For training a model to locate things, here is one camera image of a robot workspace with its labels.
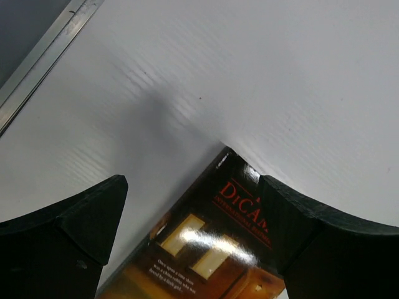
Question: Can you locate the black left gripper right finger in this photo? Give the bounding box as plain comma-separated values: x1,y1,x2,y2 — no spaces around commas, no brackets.
259,175,398,298

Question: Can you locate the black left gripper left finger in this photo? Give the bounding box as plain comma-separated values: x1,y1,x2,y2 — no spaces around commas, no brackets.
1,174,128,298

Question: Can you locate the brown book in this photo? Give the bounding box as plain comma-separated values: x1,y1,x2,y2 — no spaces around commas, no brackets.
99,147,285,298

